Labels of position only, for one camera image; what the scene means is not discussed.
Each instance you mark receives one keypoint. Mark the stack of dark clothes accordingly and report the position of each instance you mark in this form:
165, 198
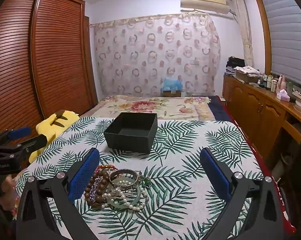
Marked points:
235, 63

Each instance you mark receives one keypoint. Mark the brown cardboard box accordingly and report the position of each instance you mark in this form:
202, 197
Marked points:
171, 93

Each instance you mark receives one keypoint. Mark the wooden louvered wardrobe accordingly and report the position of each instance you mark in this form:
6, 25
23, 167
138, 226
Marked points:
53, 55

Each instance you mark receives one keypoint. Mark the red cloth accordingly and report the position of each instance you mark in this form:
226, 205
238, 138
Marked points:
288, 212

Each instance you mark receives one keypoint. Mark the black box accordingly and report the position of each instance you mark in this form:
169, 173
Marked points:
130, 142

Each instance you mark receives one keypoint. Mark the pale jade bangle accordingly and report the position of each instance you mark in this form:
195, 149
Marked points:
115, 204

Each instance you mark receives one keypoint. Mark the grey window blind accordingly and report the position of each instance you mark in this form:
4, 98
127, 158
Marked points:
285, 30

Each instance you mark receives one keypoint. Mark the row of cosmetic bottles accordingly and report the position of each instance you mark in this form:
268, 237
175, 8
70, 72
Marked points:
268, 82

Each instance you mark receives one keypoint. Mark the floral bed blanket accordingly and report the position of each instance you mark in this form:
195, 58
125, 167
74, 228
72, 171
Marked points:
140, 105

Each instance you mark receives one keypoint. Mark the pink tissue box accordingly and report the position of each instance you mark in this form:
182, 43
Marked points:
283, 95

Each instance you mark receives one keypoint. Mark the silver bangle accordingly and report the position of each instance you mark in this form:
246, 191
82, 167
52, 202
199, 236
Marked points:
126, 185

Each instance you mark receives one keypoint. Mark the wooden window frame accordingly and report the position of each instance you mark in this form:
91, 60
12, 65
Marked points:
263, 30

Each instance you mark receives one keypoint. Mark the pink rabbit figure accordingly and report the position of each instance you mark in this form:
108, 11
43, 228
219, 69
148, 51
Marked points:
281, 82

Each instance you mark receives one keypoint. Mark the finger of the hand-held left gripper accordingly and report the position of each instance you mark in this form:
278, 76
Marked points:
19, 133
34, 142

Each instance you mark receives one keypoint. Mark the yellow plush pillow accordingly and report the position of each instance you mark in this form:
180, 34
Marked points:
48, 128

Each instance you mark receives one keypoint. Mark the wooden sideboard cabinet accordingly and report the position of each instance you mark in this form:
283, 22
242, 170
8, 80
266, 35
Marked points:
253, 105

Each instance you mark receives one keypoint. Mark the box of folded cloths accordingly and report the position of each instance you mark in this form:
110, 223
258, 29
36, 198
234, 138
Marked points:
246, 73

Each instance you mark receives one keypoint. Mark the leaf print tablecloth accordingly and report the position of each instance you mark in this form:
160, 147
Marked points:
180, 155

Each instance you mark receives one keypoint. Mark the blue plastic bag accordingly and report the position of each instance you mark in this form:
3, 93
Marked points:
171, 83

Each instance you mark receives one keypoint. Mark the cream window curtain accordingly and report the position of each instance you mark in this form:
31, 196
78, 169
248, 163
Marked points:
245, 42

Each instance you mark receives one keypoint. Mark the dark blue bedsheet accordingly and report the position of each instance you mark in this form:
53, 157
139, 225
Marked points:
220, 107

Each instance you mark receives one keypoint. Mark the green bottle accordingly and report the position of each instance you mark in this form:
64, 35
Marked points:
289, 87

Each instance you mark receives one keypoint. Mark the wall air conditioner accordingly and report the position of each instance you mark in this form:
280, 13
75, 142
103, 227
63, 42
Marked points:
203, 2

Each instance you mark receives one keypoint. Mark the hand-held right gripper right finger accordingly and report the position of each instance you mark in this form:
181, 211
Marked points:
215, 173

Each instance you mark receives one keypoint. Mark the person's left forearm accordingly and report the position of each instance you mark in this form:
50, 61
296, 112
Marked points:
8, 192

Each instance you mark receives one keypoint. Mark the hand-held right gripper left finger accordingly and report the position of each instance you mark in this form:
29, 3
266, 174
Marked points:
84, 173

